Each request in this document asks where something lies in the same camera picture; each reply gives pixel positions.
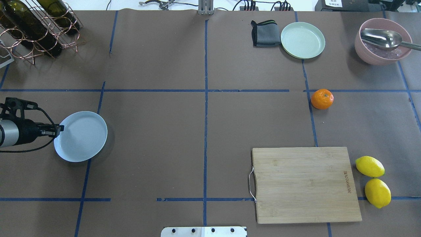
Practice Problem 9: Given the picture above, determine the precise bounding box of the green wine bottle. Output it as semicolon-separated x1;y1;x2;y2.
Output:
1;0;62;58
37;0;80;36
0;10;24;40

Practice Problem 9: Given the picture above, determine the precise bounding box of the middle green wine bottle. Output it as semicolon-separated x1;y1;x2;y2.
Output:
1;0;62;58

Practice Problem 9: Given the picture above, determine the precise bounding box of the yellow lemon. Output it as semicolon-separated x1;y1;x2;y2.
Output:
364;178;391;209
355;156;385;178

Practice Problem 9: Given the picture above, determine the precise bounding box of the pink bowl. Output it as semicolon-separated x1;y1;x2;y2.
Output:
354;18;413;66

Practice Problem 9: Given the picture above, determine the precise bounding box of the white central pillar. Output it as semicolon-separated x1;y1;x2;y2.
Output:
161;226;248;237

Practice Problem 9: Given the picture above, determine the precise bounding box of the wooden cutting board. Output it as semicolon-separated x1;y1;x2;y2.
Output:
251;147;362;224

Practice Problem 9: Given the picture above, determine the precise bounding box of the green plate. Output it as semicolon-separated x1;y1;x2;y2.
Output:
280;22;325;60

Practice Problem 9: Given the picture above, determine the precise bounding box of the light blue plate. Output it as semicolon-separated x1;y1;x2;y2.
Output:
54;111;108;162

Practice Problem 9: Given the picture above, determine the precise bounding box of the copper wire bottle rack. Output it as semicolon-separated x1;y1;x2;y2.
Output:
1;0;87;65

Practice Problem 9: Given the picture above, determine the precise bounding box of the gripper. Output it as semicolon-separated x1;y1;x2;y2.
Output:
18;119;64;145

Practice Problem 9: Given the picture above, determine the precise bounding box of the rear green wine bottle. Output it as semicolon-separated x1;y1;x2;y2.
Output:
37;0;80;36

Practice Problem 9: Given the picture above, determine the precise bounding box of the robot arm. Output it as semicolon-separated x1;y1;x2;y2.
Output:
0;119;65;147

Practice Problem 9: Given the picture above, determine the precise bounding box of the aluminium frame post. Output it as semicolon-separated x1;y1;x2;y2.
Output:
198;0;214;15

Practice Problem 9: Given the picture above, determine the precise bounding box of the upper yellow lemon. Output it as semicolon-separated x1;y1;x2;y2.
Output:
355;156;385;178

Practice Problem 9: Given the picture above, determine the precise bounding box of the dark folded cloth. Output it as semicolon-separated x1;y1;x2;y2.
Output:
251;20;281;48

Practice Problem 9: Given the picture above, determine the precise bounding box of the orange fruit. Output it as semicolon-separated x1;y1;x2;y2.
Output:
310;89;334;110

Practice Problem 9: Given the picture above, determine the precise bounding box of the lower yellow lemon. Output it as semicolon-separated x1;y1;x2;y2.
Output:
364;178;391;209

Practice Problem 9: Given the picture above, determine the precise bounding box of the metal scoop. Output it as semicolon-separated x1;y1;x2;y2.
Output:
360;28;421;51

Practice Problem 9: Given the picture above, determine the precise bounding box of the front green wine bottle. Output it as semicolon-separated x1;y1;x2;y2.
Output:
0;10;24;40

